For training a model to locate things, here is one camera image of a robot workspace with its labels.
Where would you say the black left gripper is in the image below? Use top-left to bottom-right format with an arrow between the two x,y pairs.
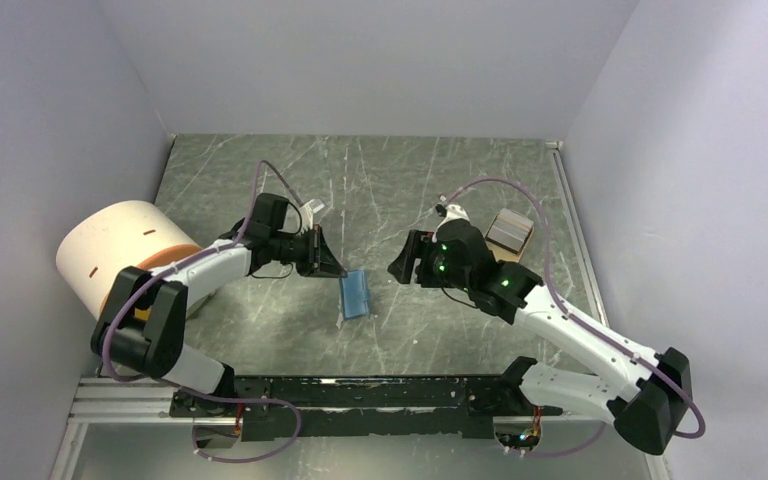
271,224 -> 347,279

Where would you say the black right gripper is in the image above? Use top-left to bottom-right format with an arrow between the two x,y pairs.
387,229 -> 473,293

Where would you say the blue card holder wallet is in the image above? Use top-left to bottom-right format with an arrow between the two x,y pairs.
339,269 -> 370,320

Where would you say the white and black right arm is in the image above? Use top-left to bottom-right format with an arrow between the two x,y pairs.
387,219 -> 692,455

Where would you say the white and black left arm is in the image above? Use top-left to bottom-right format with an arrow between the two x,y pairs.
90,193 -> 347,416

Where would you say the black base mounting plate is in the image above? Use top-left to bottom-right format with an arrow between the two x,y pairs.
169,374 -> 538,442

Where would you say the white and orange cylinder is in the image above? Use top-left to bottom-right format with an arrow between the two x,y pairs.
55,200 -> 202,319

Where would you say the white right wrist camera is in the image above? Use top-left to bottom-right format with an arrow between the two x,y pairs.
435,203 -> 470,224

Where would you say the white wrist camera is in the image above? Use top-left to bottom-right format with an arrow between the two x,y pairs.
301,198 -> 326,216
435,203 -> 470,224

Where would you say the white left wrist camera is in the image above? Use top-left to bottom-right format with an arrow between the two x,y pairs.
301,198 -> 326,216

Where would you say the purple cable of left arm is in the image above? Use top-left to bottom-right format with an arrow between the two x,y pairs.
100,159 -> 306,464

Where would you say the aluminium rail frame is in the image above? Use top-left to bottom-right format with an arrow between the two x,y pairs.
50,377 -> 234,479

